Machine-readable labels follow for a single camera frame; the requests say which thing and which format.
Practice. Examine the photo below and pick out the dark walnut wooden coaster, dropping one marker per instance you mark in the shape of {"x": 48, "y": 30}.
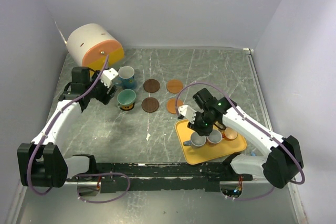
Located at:
{"x": 150, "y": 105}

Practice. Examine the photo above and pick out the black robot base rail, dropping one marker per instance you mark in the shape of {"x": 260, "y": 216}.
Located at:
{"x": 209, "y": 177}

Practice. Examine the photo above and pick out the dark brown wooden coaster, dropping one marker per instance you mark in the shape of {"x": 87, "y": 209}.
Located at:
{"x": 151, "y": 85}

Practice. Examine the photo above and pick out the orange copper cup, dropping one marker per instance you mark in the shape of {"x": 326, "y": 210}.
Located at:
{"x": 229, "y": 134}

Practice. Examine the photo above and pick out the yellow plastic tray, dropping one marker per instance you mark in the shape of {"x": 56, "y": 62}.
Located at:
{"x": 207, "y": 152}

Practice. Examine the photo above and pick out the teal cup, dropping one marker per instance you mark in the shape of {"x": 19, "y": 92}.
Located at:
{"x": 126, "y": 97}

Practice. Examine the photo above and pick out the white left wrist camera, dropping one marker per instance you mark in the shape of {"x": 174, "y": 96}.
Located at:
{"x": 108, "y": 77}

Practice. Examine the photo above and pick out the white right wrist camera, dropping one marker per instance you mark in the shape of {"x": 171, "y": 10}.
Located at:
{"x": 187, "y": 112}

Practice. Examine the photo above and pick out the white pink cup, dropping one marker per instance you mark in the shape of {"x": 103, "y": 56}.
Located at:
{"x": 215, "y": 137}

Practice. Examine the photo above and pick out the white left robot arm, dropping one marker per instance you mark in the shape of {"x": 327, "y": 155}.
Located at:
{"x": 45, "y": 147}

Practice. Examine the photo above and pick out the yellow black-rimmed coaster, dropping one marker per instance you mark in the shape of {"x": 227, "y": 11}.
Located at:
{"x": 127, "y": 107}

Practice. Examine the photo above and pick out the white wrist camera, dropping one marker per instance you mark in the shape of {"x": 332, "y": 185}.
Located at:
{"x": 187, "y": 112}
{"x": 108, "y": 77}

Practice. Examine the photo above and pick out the white grey-handled cup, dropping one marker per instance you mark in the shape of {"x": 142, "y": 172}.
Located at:
{"x": 195, "y": 141}

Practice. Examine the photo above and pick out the light orange wooden coaster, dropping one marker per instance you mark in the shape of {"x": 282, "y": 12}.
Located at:
{"x": 170, "y": 105}

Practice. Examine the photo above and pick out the aluminium frame rail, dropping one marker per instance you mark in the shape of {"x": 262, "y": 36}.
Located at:
{"x": 51, "y": 175}

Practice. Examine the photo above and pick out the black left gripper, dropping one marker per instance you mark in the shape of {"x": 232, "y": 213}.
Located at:
{"x": 105, "y": 98}

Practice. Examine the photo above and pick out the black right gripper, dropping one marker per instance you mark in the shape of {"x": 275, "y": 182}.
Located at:
{"x": 200, "y": 131}

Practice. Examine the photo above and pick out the grey yellow-handled cup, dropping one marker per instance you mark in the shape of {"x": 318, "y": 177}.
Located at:
{"x": 220, "y": 127}

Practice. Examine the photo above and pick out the white cylindrical drawer cabinet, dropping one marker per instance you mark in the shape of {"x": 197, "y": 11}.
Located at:
{"x": 90, "y": 44}

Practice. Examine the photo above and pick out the large white blue-handled mug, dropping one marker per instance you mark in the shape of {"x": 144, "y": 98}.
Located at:
{"x": 126, "y": 78}

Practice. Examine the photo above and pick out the tan wooden coaster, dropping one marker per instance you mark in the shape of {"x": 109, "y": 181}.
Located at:
{"x": 174, "y": 86}

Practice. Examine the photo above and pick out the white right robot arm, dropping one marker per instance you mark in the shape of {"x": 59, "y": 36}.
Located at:
{"x": 280, "y": 161}

